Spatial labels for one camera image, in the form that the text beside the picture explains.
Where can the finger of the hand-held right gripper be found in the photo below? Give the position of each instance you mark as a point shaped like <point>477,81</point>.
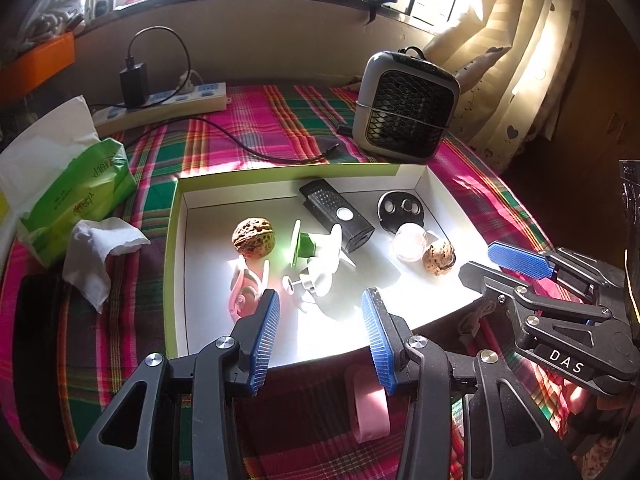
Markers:
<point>520,260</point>
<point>492,285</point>

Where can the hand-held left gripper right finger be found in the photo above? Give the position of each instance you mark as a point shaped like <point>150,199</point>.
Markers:
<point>380,345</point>

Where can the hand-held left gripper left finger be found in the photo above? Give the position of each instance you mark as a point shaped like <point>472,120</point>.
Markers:
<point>262,340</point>

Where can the pink ear hook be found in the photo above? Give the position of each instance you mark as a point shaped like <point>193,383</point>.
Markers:
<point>237,300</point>

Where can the green cardboard box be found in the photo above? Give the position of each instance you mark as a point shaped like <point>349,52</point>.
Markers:
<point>325,330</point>

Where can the small walnut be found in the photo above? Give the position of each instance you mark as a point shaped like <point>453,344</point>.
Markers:
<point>439,257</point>

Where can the white pin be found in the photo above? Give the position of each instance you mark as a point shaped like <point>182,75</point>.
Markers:
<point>290,284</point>

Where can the pink band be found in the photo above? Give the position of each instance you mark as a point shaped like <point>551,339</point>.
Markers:
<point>372,410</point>

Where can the clear ball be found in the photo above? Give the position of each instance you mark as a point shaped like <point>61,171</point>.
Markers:
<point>410,242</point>

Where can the green and white spool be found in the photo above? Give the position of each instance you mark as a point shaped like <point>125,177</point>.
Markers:
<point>302,245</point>

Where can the black round holder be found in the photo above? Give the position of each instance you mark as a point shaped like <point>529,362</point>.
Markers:
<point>400,207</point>

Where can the black remote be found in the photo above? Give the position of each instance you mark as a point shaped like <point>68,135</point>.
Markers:
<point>335,212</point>

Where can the large walnut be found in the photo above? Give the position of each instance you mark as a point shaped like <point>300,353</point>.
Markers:
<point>254,239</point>

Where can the black speaker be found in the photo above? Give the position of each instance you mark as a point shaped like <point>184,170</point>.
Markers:
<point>631,190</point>

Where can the plaid tablecloth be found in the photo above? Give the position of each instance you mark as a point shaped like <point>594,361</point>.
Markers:
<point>125,310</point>

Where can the crumpled white tissue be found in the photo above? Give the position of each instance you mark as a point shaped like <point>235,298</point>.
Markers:
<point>95,255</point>

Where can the grey space heater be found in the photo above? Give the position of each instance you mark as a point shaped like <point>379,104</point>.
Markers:
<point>405,105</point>

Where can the cream curtain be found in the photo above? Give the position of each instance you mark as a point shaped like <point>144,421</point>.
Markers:
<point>525,60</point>

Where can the green tissue pack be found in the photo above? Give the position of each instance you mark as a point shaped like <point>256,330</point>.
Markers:
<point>75,190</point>

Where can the white power strip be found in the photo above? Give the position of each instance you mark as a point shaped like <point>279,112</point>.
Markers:
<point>200,95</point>

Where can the black charger adapter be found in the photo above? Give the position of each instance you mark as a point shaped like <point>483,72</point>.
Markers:
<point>134,85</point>

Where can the orange box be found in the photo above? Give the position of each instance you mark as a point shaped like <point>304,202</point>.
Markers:
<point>40,60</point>

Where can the white plastic bags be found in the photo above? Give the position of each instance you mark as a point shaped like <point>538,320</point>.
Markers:
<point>50,15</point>

